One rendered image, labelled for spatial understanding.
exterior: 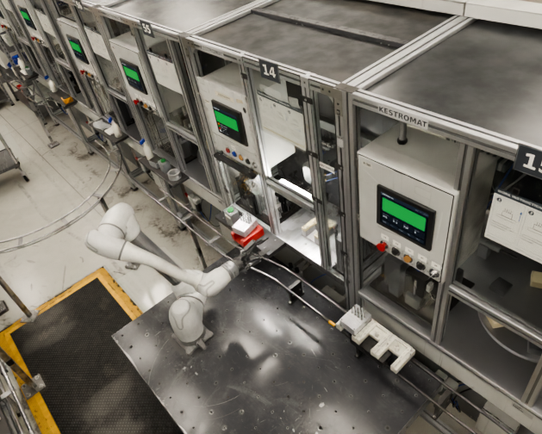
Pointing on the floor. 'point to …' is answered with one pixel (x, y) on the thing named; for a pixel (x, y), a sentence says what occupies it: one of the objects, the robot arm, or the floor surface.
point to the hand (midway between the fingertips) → (264, 244)
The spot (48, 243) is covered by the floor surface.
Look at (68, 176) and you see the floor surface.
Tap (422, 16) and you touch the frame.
